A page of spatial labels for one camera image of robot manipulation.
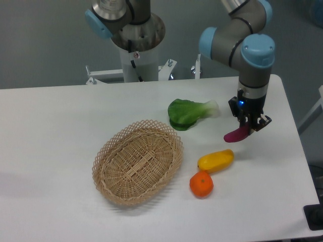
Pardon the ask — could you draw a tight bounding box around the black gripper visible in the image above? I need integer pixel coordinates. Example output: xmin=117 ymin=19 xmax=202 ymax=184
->
xmin=229 ymin=84 xmax=272 ymax=135

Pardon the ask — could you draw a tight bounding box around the purple sweet potato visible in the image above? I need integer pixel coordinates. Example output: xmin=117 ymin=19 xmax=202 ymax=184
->
xmin=224 ymin=125 xmax=249 ymax=143

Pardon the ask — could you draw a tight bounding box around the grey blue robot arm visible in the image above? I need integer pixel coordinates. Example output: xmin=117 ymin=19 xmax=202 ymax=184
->
xmin=85 ymin=1 xmax=275 ymax=138

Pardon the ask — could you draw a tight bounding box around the yellow mango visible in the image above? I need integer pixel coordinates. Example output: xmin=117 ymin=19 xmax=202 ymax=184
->
xmin=197 ymin=149 xmax=234 ymax=173

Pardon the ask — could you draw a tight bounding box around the white furniture leg right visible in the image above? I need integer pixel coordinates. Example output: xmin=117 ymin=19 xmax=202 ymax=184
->
xmin=297 ymin=86 xmax=322 ymax=135

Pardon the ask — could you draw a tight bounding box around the green bok choy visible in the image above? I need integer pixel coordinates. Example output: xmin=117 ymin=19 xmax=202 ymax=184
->
xmin=168 ymin=99 xmax=219 ymax=131

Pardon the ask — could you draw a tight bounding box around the orange tangerine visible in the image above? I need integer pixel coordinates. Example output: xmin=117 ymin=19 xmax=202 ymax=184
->
xmin=189 ymin=171 xmax=213 ymax=198

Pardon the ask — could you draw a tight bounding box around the black device at table edge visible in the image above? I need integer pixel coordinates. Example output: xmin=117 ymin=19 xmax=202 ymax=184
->
xmin=303 ymin=204 xmax=322 ymax=231

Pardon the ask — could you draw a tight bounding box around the woven wicker basket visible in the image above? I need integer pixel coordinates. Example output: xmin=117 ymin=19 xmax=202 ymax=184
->
xmin=92 ymin=120 xmax=184 ymax=206

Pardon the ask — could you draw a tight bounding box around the white metal mounting frame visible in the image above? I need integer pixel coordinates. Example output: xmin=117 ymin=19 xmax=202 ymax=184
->
xmin=84 ymin=53 xmax=202 ymax=85

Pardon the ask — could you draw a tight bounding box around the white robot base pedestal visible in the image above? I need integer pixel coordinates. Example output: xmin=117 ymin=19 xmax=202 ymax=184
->
xmin=112 ymin=13 xmax=166 ymax=68

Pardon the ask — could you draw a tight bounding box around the black cable on pedestal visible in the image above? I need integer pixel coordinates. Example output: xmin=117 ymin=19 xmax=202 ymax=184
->
xmin=127 ymin=39 xmax=144 ymax=83

